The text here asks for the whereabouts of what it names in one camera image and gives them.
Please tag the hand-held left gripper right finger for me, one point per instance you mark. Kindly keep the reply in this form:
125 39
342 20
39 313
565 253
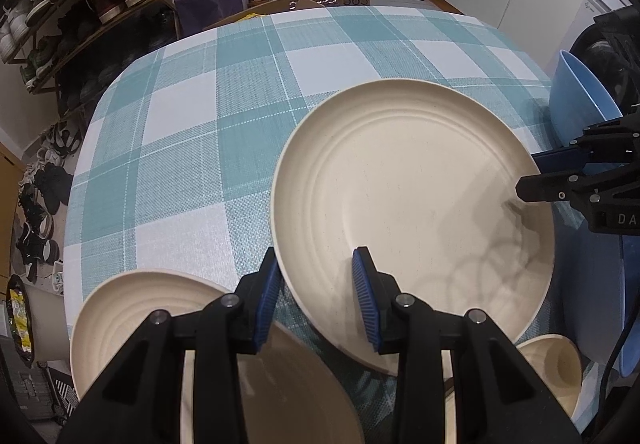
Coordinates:
364 304

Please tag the scattered dark shoes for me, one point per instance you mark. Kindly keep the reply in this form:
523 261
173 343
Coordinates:
50 184

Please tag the white trash bin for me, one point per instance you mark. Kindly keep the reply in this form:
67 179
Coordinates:
47 324

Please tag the wooden door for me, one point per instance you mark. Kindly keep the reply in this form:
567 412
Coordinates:
7 204

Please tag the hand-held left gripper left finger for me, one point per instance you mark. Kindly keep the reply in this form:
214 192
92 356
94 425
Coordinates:
265 304

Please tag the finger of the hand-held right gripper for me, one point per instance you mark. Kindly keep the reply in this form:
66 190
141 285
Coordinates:
550 186
557 158

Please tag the teal checked tablecloth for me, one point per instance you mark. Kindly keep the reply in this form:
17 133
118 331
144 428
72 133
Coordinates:
200 124

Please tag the black and white rug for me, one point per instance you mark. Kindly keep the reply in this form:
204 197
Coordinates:
40 389

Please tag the cream plate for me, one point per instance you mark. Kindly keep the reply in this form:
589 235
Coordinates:
415 204
130 299

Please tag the small cream bowl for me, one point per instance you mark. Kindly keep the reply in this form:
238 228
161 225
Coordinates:
555 374

